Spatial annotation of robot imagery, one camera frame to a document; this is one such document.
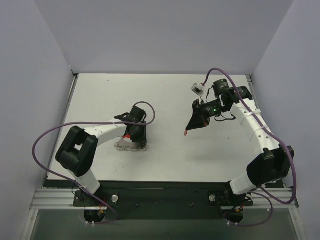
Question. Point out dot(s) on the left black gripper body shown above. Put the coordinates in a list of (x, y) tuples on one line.
[(141, 133)]

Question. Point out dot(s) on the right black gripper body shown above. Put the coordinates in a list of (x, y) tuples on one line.
[(201, 114)]

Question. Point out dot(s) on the metal chain keyring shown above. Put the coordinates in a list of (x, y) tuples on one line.
[(128, 146)]

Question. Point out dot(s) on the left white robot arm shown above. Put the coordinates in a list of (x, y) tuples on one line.
[(77, 151)]

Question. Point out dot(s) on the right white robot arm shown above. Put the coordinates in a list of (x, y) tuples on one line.
[(271, 162)]

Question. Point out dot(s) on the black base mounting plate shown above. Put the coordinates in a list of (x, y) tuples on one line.
[(141, 200)]

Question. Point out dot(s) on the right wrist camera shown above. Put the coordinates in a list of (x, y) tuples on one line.
[(198, 89)]

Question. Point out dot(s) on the aluminium frame rail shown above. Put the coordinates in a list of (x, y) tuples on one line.
[(52, 199)]

